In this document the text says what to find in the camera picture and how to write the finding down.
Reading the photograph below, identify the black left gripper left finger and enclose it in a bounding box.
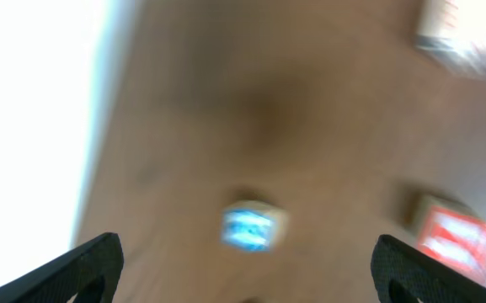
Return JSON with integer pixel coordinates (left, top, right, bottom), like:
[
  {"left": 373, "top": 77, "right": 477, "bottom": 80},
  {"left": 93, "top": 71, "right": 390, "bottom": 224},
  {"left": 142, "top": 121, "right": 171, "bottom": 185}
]
[{"left": 0, "top": 232, "right": 124, "bottom": 303}]

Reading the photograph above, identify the blue number 2 block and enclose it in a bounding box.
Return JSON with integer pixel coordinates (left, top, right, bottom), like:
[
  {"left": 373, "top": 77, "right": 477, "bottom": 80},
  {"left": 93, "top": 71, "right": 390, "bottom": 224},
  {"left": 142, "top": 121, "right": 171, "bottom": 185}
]
[{"left": 221, "top": 199, "right": 289, "bottom": 252}]

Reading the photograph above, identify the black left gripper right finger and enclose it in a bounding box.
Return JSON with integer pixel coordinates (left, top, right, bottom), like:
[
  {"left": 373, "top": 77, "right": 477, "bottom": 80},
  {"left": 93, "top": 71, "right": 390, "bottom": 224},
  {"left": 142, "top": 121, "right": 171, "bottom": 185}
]
[{"left": 371, "top": 234, "right": 486, "bottom": 303}]

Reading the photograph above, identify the red number 3 block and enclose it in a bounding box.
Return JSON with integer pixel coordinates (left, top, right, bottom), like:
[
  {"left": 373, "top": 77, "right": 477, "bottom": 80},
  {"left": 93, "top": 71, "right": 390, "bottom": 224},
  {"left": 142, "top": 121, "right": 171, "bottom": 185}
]
[{"left": 410, "top": 194, "right": 486, "bottom": 284}]

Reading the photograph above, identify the white block with round drawing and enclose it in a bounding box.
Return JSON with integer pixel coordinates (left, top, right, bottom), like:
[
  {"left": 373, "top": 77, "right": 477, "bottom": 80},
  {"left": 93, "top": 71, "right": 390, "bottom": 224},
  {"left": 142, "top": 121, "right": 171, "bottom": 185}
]
[{"left": 415, "top": 0, "right": 486, "bottom": 77}]

